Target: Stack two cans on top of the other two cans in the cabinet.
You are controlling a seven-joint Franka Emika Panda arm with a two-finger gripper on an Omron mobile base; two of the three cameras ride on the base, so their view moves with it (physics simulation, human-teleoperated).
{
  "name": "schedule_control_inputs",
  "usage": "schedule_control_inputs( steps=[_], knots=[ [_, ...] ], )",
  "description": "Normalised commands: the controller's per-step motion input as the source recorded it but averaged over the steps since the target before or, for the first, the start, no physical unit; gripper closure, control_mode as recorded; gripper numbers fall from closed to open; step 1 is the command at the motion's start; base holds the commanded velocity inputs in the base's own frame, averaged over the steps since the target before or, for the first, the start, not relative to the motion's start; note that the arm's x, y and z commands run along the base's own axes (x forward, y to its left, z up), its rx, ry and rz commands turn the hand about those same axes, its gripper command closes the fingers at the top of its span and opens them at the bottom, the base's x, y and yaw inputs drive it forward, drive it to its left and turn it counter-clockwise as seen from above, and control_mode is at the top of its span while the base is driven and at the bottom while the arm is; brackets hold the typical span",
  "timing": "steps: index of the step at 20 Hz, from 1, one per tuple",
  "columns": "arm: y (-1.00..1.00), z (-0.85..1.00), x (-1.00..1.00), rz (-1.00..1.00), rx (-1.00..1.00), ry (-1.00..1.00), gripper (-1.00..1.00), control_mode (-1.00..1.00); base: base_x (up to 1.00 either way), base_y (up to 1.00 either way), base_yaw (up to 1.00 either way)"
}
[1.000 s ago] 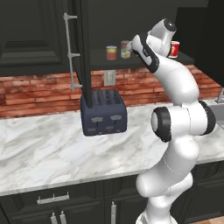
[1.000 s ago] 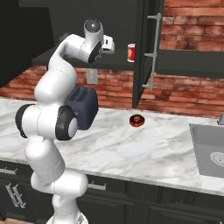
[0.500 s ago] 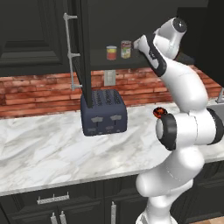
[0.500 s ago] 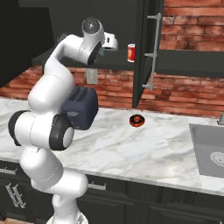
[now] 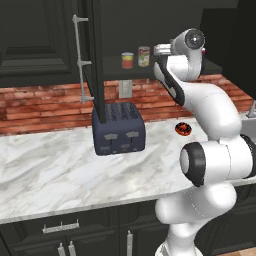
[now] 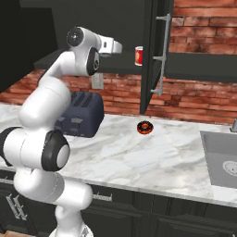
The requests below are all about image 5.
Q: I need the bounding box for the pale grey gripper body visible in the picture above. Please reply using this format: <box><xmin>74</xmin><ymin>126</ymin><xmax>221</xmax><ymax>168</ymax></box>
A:
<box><xmin>153</xmin><ymin>42</ymin><xmax>175</xmax><ymax>57</ymax></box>

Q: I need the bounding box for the black cabinet shelf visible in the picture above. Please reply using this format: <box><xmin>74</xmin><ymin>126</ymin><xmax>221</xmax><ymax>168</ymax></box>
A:
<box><xmin>102</xmin><ymin>55</ymin><xmax>223</xmax><ymax>82</ymax></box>

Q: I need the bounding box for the open black cabinet door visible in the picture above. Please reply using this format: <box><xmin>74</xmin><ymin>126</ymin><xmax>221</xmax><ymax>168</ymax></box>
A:
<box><xmin>81</xmin><ymin>0</ymin><xmax>107</xmax><ymax>125</ymax></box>

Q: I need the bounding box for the black cabinet door with panel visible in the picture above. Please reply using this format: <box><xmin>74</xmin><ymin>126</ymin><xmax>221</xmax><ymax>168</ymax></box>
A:
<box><xmin>199</xmin><ymin>0</ymin><xmax>256</xmax><ymax>101</ymax></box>

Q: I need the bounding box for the closed black cabinet door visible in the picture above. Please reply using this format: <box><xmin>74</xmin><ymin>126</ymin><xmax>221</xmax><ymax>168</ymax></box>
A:
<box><xmin>0</xmin><ymin>0</ymin><xmax>88</xmax><ymax>88</ymax></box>

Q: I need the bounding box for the black lower cabinet door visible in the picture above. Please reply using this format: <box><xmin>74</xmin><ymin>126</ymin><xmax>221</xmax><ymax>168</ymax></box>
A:
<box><xmin>65</xmin><ymin>227</ymin><xmax>121</xmax><ymax>256</ymax></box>
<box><xmin>5</xmin><ymin>237</ymin><xmax>68</xmax><ymax>256</ymax></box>
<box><xmin>119</xmin><ymin>221</ymin><xmax>172</xmax><ymax>256</ymax></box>

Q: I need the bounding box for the orange and red can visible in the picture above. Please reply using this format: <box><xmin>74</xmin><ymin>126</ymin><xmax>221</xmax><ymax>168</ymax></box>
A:
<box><xmin>121</xmin><ymin>51</ymin><xmax>135</xmax><ymax>70</ymax></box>

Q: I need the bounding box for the chocolate donut with orange icing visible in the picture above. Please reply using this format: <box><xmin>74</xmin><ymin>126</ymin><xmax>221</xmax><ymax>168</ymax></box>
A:
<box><xmin>174</xmin><ymin>121</ymin><xmax>193</xmax><ymax>137</ymax></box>

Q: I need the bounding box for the dark blue toaster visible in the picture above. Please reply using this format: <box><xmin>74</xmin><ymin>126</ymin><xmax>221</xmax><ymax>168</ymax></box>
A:
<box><xmin>91</xmin><ymin>101</ymin><xmax>147</xmax><ymax>157</ymax></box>

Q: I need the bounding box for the silver tap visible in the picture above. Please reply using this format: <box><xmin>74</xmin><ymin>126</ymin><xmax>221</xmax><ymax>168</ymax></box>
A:
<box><xmin>246</xmin><ymin>99</ymin><xmax>256</xmax><ymax>119</ymax></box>

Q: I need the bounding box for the steel sink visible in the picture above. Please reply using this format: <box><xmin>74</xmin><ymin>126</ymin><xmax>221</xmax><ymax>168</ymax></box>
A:
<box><xmin>239</xmin><ymin>112</ymin><xmax>256</xmax><ymax>136</ymax></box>

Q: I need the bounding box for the black drawer front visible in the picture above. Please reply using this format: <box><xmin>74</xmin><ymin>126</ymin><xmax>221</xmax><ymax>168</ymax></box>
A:
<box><xmin>0</xmin><ymin>207</ymin><xmax>120</xmax><ymax>246</ymax></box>

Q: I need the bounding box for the long silver cabinet door handle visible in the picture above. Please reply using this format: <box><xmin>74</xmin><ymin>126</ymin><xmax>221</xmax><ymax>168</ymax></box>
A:
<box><xmin>72</xmin><ymin>14</ymin><xmax>95</xmax><ymax>104</ymax></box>

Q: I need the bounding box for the short silver door handle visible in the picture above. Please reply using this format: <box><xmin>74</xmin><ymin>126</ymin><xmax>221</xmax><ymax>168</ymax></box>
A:
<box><xmin>56</xmin><ymin>242</ymin><xmax>66</xmax><ymax>256</ymax></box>
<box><xmin>67</xmin><ymin>240</ymin><xmax>77</xmax><ymax>256</ymax></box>
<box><xmin>126</xmin><ymin>229</ymin><xmax>134</xmax><ymax>256</ymax></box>

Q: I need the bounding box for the silver drawer handle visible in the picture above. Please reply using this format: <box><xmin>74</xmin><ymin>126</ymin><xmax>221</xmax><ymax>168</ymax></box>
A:
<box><xmin>41</xmin><ymin>218</ymin><xmax>81</xmax><ymax>235</ymax></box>

